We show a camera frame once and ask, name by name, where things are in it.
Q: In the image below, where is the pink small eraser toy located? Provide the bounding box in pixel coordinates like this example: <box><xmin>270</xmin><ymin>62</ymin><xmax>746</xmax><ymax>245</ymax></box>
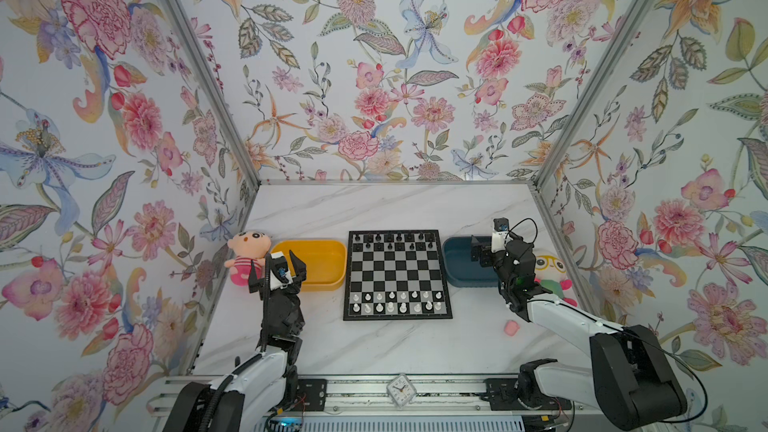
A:
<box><xmin>504</xmin><ymin>320</ymin><xmax>520</xmax><ymax>337</ymax></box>

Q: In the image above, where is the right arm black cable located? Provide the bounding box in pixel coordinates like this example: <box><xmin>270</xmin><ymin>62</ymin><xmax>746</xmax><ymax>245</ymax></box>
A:
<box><xmin>509</xmin><ymin>217</ymin><xmax>709</xmax><ymax>425</ymax></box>

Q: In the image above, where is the yellow plastic tray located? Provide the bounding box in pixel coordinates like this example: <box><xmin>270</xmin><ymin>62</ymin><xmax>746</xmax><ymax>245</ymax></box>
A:
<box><xmin>272</xmin><ymin>240</ymin><xmax>347</xmax><ymax>292</ymax></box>

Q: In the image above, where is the doll plush toy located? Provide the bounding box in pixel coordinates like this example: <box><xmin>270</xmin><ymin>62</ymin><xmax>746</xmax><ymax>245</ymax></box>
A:
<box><xmin>225</xmin><ymin>230</ymin><xmax>272</xmax><ymax>287</ymax></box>

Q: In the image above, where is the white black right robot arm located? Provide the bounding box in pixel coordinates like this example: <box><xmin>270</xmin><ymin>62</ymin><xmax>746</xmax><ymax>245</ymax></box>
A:
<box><xmin>470</xmin><ymin>218</ymin><xmax>688</xmax><ymax>431</ymax></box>

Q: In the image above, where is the aluminium frame corner post left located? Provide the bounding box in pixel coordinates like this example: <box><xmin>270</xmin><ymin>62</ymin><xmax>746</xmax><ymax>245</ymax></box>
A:
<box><xmin>160</xmin><ymin>0</ymin><xmax>261</xmax><ymax>191</ymax></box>

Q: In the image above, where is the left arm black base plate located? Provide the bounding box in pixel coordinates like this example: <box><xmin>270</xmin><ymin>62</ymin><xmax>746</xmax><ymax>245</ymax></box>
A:
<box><xmin>280</xmin><ymin>378</ymin><xmax>328</xmax><ymax>412</ymax></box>

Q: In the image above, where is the small white desk clock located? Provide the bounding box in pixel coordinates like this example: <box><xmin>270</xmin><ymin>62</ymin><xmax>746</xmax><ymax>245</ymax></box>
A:
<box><xmin>386</xmin><ymin>374</ymin><xmax>418</xmax><ymax>408</ymax></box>

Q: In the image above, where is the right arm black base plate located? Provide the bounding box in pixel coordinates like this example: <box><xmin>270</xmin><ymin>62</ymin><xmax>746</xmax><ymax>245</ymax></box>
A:
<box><xmin>481</xmin><ymin>376</ymin><xmax>572</xmax><ymax>412</ymax></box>

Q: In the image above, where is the black white chessboard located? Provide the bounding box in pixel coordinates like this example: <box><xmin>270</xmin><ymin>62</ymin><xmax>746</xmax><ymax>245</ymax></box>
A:
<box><xmin>343</xmin><ymin>229</ymin><xmax>453</xmax><ymax>322</ymax></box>

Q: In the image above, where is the aluminium frame corner post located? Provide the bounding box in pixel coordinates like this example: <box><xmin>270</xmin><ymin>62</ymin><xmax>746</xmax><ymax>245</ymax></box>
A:
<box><xmin>160</xmin><ymin>0</ymin><xmax>261</xmax><ymax>191</ymax></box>
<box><xmin>530</xmin><ymin>0</ymin><xmax>652</xmax><ymax>192</ymax></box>

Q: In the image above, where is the teal plastic tray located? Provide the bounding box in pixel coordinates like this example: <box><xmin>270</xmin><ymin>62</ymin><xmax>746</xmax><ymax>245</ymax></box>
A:
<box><xmin>442</xmin><ymin>236</ymin><xmax>498</xmax><ymax>288</ymax></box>

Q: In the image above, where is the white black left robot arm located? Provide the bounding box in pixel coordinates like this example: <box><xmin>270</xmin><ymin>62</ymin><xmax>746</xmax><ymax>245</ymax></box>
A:
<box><xmin>163</xmin><ymin>252</ymin><xmax>307</xmax><ymax>431</ymax></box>

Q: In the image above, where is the pink white plush toy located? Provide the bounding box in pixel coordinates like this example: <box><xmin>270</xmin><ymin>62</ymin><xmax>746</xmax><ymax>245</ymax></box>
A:
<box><xmin>534</xmin><ymin>248</ymin><xmax>578</xmax><ymax>307</ymax></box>

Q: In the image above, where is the aluminium front rail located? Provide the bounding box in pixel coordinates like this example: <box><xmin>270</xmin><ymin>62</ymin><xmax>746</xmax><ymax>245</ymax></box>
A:
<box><xmin>146</xmin><ymin>373</ymin><xmax>667</xmax><ymax>418</ymax></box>

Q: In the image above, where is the aluminium frame corner post right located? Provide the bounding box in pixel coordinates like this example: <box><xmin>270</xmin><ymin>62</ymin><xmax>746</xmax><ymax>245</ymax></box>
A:
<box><xmin>530</xmin><ymin>0</ymin><xmax>652</xmax><ymax>192</ymax></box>

